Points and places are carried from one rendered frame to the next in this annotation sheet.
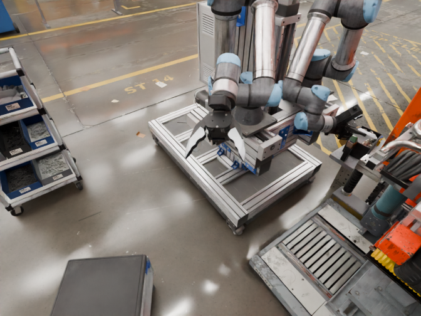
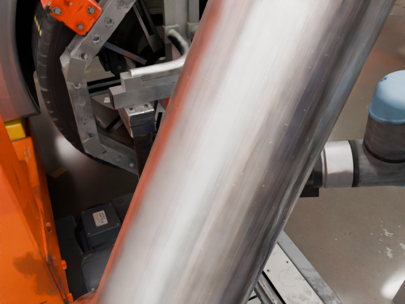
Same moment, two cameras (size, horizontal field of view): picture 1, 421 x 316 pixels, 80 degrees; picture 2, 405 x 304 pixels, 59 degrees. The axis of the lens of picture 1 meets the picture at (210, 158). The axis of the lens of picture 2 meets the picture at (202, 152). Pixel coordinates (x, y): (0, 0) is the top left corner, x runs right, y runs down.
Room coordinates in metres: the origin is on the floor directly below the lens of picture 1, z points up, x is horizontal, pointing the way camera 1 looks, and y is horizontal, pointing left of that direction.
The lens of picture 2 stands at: (1.37, -0.64, 1.28)
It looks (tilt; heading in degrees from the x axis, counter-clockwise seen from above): 38 degrees down; 190
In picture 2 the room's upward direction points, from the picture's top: straight up
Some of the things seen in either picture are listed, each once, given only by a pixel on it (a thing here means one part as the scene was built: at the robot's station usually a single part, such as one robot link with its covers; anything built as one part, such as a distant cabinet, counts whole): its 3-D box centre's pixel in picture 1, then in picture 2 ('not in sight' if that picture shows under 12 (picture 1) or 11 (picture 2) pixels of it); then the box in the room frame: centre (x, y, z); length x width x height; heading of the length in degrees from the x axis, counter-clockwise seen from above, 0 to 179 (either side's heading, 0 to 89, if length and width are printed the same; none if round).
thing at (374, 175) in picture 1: (371, 167); not in sight; (0.63, -0.59, 0.93); 0.09 x 0.05 x 0.05; 36
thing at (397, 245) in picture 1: (400, 243); not in sight; (0.37, -0.60, 0.85); 0.09 x 0.08 x 0.07; 126
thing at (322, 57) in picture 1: (317, 63); not in sight; (1.39, -0.60, 0.98); 0.13 x 0.12 x 0.14; 57
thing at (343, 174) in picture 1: (349, 170); not in sight; (1.27, -1.04, 0.21); 0.10 x 0.10 x 0.42; 36
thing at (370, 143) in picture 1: (362, 142); not in sight; (1.24, -1.00, 0.51); 0.20 x 0.14 x 0.13; 133
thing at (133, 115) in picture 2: (415, 133); (135, 111); (0.83, -0.87, 0.93); 0.09 x 0.05 x 0.05; 36
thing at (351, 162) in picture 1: (359, 149); not in sight; (1.26, -1.02, 0.44); 0.43 x 0.17 x 0.03; 126
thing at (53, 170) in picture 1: (15, 140); not in sight; (1.28, 1.31, 0.50); 0.53 x 0.42 x 1.00; 126
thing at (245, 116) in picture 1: (249, 108); not in sight; (1.10, -0.20, 0.87); 0.15 x 0.15 x 0.10
